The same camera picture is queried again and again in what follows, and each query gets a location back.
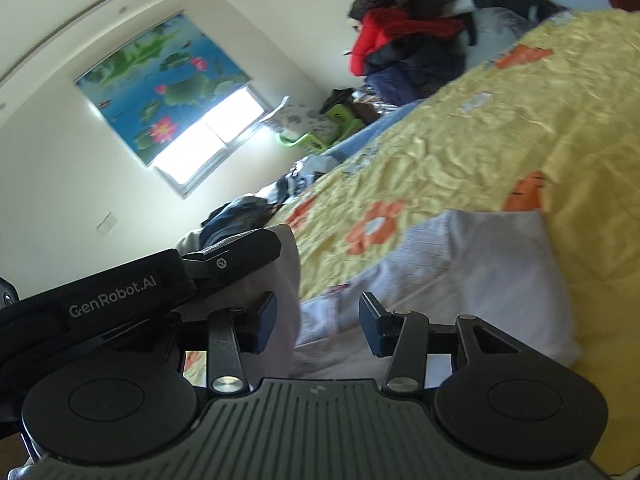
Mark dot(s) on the red jacket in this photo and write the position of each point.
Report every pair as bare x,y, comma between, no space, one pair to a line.
372,35

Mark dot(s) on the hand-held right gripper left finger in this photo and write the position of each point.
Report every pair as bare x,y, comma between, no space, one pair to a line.
266,322

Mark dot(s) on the yellow printed quilt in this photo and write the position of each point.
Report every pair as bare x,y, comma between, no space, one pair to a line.
475,125

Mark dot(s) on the pile of dark clothes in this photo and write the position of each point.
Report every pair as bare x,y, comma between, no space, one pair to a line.
415,67

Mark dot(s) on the crumpled white blue clothes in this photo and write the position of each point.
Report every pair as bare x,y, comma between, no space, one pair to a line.
310,175

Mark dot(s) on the lotus print roller blind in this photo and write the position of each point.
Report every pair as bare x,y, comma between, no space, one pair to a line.
150,75

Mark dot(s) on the window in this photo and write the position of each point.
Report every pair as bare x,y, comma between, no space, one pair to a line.
210,140

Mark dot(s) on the black bag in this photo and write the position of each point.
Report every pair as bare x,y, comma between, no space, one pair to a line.
520,0

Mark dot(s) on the blue blanket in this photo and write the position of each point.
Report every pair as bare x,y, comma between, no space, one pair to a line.
370,135

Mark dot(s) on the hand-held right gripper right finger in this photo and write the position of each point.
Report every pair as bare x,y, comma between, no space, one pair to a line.
371,325

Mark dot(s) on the clear plastic bag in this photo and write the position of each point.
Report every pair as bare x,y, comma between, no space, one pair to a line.
500,30

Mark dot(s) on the white wall switch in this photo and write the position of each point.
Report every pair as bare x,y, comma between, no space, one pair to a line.
107,224

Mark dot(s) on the checked cloth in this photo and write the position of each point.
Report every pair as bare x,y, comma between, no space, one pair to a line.
372,107

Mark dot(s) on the dark green cloth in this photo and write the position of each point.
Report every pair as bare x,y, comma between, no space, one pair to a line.
337,97

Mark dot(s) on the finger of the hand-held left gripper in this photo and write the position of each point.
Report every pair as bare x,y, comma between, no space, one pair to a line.
240,252

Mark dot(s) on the lavender sweater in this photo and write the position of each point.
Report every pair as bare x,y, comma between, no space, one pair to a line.
475,270

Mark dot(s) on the stack of folded dark clothes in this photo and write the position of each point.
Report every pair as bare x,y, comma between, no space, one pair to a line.
235,215

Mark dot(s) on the green plastic stool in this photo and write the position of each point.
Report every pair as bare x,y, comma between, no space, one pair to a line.
345,115

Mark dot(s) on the floral pillow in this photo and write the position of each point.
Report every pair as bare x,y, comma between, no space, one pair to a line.
300,117

